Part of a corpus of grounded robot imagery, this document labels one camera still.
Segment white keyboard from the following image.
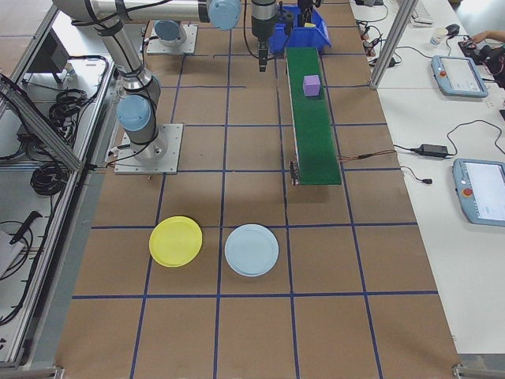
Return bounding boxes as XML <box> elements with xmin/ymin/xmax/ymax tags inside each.
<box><xmin>412</xmin><ymin>0</ymin><xmax>435</xmax><ymax>24</ymax></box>

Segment white square base plate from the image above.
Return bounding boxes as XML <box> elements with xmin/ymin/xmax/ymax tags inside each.
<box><xmin>146</xmin><ymin>24</ymin><xmax>198</xmax><ymax>55</ymax></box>
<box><xmin>114</xmin><ymin>122</ymin><xmax>185</xmax><ymax>175</ymax></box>

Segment red conveyor wire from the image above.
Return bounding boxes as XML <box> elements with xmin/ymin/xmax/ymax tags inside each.
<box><xmin>338</xmin><ymin>149</ymin><xmax>398</xmax><ymax>161</ymax></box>

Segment purple foam block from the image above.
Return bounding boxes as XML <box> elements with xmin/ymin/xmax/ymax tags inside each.
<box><xmin>302</xmin><ymin>73</ymin><xmax>321</xmax><ymax>98</ymax></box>

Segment black handle tool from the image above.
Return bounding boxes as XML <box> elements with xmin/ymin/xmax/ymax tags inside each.
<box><xmin>8</xmin><ymin>211</ymin><xmax>43</xmax><ymax>245</ymax></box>

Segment black cable coil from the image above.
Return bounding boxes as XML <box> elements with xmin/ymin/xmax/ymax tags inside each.
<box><xmin>31</xmin><ymin>161</ymin><xmax>67</xmax><ymax>197</ymax></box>
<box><xmin>49</xmin><ymin>88</ymin><xmax>86</xmax><ymax>124</ymax></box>

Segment yellow plate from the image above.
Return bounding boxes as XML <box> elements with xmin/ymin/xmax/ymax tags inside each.
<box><xmin>148</xmin><ymin>215</ymin><xmax>204</xmax><ymax>268</ymax></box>

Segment white paper sheet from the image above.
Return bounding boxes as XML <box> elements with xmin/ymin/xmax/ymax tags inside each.
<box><xmin>0</xmin><ymin>228</ymin><xmax>27</xmax><ymax>280</ymax></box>

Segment blue plastic storage bin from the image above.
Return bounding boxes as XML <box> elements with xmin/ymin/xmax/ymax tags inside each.
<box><xmin>271</xmin><ymin>5</ymin><xmax>332</xmax><ymax>56</ymax></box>

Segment black flat panel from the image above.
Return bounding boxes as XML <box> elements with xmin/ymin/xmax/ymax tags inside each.
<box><xmin>36</xmin><ymin>29</ymin><xmax>69</xmax><ymax>84</ymax></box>

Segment grey blue teach pendant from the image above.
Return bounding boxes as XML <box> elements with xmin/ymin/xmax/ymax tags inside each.
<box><xmin>430</xmin><ymin>54</ymin><xmax>490</xmax><ymax>99</ymax></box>
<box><xmin>451</xmin><ymin>158</ymin><xmax>505</xmax><ymax>227</ymax></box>

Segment aluminium corner rail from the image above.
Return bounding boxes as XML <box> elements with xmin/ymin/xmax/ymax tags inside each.
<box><xmin>0</xmin><ymin>365</ymin><xmax>66</xmax><ymax>379</ymax></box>
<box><xmin>451</xmin><ymin>362</ymin><xmax>477</xmax><ymax>379</ymax></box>

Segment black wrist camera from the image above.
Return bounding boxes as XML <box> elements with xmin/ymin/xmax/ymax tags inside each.
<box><xmin>282</xmin><ymin>10</ymin><xmax>297</xmax><ymax>36</ymax></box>

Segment black cable with plug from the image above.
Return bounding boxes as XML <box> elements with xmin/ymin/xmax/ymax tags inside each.
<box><xmin>400</xmin><ymin>165</ymin><xmax>434</xmax><ymax>186</ymax></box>

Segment green conveyor belt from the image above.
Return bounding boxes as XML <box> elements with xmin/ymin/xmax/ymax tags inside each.
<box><xmin>284</xmin><ymin>46</ymin><xmax>342</xmax><ymax>187</ymax></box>

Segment aluminium profile post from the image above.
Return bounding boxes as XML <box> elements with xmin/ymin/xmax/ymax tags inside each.
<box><xmin>369</xmin><ymin>0</ymin><xmax>419</xmax><ymax>91</ymax></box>

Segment light blue plate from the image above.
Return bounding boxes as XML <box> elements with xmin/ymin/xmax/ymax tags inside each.
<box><xmin>224</xmin><ymin>223</ymin><xmax>280</xmax><ymax>277</ymax></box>

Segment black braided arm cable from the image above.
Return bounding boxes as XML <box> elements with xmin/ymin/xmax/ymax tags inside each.
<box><xmin>70</xmin><ymin>0</ymin><xmax>261</xmax><ymax>60</ymax></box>

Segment black controller device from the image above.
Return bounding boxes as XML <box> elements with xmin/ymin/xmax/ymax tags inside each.
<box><xmin>457</xmin><ymin>36</ymin><xmax>505</xmax><ymax>90</ymax></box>

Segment V-shaped metal bar frame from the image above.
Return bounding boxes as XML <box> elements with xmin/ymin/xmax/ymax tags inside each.
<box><xmin>0</xmin><ymin>0</ymin><xmax>119</xmax><ymax>370</ymax></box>

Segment white desk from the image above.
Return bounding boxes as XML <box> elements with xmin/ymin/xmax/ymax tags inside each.
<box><xmin>349</xmin><ymin>0</ymin><xmax>505</xmax><ymax>92</ymax></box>
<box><xmin>376</xmin><ymin>84</ymin><xmax>505</xmax><ymax>356</ymax></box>

